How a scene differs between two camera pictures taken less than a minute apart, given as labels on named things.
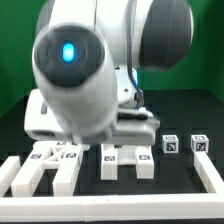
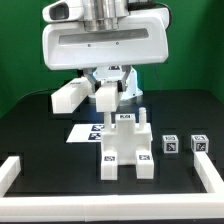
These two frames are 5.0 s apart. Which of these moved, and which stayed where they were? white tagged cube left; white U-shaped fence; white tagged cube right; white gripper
Moved: white gripper
Stayed: white tagged cube right; white tagged cube left; white U-shaped fence
